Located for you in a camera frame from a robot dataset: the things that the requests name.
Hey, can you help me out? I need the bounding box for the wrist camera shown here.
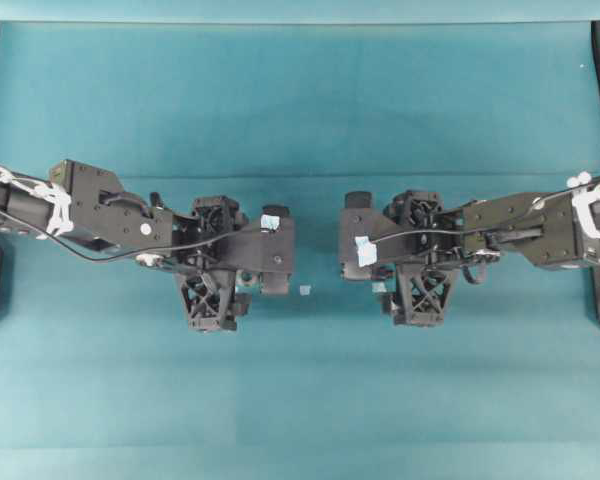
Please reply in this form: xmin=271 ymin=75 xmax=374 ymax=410
xmin=226 ymin=205 xmax=295 ymax=295
xmin=338 ymin=191 xmax=406 ymax=281

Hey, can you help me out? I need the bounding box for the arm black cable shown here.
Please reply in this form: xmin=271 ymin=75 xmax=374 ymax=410
xmin=44 ymin=224 xmax=261 ymax=262
xmin=369 ymin=192 xmax=581 ymax=249

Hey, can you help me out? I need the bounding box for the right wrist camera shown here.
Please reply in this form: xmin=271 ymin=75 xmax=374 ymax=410
xmin=338 ymin=191 xmax=406 ymax=281

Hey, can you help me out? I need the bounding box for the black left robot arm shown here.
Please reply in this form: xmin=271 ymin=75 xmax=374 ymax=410
xmin=0 ymin=160 xmax=251 ymax=331

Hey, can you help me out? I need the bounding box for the right white tape marker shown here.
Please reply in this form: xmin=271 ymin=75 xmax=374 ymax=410
xmin=372 ymin=282 xmax=387 ymax=294

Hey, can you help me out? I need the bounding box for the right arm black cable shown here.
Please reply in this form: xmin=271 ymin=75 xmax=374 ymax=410
xmin=369 ymin=192 xmax=581 ymax=249

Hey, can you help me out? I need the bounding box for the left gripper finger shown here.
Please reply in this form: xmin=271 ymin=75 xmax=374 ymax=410
xmin=237 ymin=269 xmax=260 ymax=289

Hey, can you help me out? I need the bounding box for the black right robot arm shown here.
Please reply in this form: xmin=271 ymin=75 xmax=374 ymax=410
xmin=371 ymin=172 xmax=600 ymax=327

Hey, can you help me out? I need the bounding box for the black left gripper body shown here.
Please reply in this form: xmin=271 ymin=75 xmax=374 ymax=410
xmin=175 ymin=196 xmax=250 ymax=332

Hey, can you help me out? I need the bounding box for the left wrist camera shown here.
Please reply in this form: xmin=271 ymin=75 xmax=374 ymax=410
xmin=226 ymin=205 xmax=295 ymax=295

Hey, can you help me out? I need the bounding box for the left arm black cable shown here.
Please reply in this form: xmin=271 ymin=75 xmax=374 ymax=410
xmin=44 ymin=224 xmax=261 ymax=262

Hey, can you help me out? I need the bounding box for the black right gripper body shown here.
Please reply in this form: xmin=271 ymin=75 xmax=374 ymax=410
xmin=382 ymin=190 xmax=462 ymax=327

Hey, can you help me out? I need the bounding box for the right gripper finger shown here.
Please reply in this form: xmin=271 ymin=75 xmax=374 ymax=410
xmin=372 ymin=267 xmax=394 ymax=282

